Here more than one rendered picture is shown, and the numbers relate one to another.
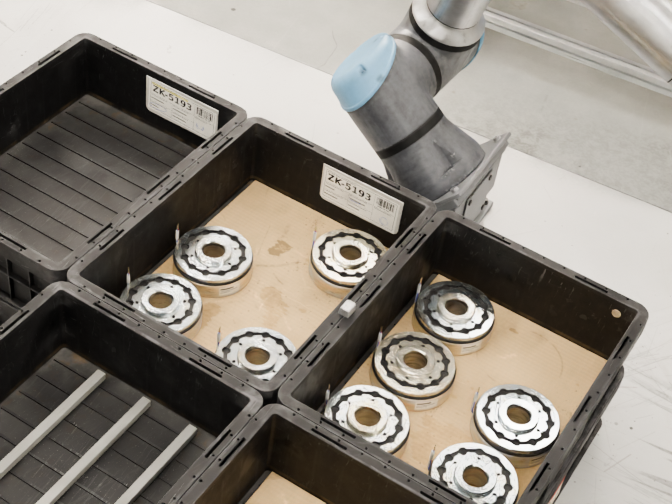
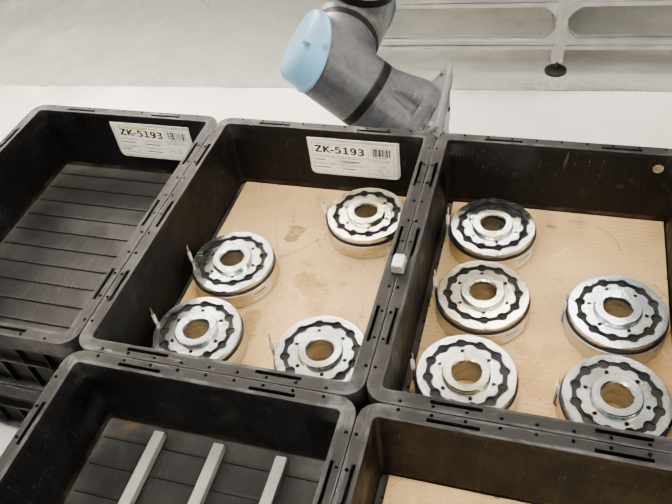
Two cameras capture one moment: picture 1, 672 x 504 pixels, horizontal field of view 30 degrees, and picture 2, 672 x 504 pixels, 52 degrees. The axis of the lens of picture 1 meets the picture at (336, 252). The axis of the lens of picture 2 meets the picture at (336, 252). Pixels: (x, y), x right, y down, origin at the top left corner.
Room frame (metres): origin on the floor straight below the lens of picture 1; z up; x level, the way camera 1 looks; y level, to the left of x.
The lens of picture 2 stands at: (0.53, 0.07, 1.46)
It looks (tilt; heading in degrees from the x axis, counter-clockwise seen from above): 45 degrees down; 356
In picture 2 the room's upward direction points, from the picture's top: 9 degrees counter-clockwise
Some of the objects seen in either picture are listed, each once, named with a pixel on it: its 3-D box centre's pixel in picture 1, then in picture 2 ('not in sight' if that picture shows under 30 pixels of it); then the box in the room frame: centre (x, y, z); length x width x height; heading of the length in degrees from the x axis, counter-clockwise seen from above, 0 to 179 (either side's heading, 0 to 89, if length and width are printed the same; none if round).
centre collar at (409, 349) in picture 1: (415, 360); (482, 291); (1.02, -0.12, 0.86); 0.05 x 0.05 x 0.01
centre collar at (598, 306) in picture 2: (518, 415); (617, 308); (0.96, -0.24, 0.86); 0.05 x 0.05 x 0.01
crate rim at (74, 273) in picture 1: (260, 245); (277, 234); (1.12, 0.09, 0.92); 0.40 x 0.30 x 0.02; 154
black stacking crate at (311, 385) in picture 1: (463, 385); (545, 298); (0.99, -0.18, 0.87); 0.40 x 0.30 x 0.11; 154
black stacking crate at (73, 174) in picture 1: (74, 175); (69, 237); (1.25, 0.36, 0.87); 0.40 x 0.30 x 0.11; 154
